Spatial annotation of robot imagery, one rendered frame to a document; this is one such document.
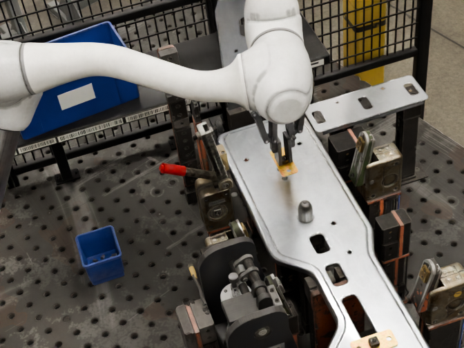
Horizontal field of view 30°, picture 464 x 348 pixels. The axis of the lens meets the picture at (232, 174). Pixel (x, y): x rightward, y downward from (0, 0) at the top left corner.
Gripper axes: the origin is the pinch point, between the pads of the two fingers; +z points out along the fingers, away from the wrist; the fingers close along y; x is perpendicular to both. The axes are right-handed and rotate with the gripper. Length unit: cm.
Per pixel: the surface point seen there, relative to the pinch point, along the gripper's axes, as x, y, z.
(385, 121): 36, 43, 39
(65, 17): 227, -30, 104
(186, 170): -0.9, -21.7, -3.1
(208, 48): 48.1, -2.4, 5.9
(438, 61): 128, 113, 109
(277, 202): -6.4, -4.3, 9.0
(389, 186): -8.4, 21.6, 13.2
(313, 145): 6.9, 9.5, 9.0
